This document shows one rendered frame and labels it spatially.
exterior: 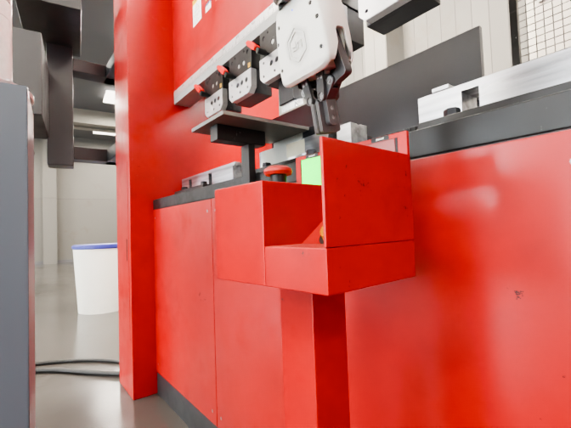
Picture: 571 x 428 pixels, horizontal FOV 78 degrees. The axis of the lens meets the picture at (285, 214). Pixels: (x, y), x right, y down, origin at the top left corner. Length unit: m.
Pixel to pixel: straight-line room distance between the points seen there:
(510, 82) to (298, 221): 0.43
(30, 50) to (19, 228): 1.28
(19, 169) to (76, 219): 10.53
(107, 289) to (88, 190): 7.85
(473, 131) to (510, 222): 0.14
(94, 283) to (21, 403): 2.90
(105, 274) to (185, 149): 2.09
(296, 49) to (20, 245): 0.58
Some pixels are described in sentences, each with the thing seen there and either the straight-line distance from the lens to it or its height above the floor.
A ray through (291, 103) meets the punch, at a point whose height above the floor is 1.10.
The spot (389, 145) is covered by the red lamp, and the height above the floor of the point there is 0.82.
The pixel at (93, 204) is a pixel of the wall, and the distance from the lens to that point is 11.36.
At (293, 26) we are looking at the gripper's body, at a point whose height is 0.98.
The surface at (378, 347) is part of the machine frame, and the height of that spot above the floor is 0.51.
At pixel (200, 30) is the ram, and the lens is 1.70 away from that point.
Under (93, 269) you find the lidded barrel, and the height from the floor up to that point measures 0.41.
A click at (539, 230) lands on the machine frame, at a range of 0.54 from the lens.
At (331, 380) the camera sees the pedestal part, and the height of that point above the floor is 0.54.
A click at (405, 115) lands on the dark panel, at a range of 1.44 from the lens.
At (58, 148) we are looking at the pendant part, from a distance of 2.25.
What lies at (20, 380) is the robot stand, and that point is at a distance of 0.82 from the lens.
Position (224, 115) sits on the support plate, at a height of 0.99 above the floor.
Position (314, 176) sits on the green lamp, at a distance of 0.55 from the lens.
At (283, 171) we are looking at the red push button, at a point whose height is 0.80.
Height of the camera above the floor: 0.72
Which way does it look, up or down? 2 degrees up
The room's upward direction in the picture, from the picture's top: 2 degrees counter-clockwise
